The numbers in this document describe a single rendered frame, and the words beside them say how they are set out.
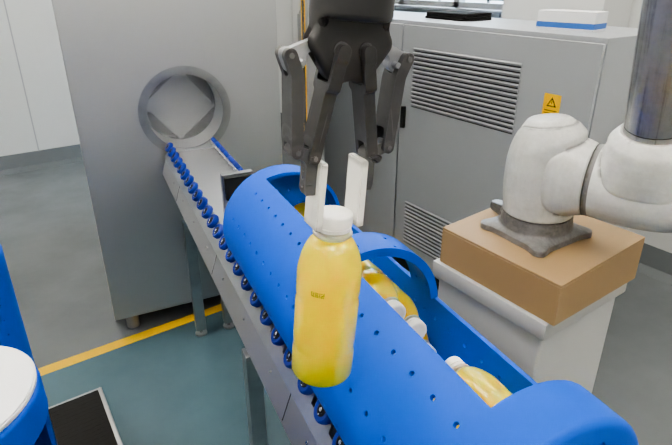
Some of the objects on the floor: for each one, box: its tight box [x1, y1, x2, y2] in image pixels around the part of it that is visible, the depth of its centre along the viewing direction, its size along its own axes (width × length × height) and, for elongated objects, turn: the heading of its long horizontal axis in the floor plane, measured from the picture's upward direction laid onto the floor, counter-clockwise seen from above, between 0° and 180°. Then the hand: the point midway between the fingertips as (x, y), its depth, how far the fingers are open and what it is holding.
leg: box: [182, 220, 207, 337], centre depth 246 cm, size 6×6×63 cm
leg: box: [242, 348, 268, 445], centre depth 164 cm, size 6×6×63 cm
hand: (336, 192), depth 51 cm, fingers closed on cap, 4 cm apart
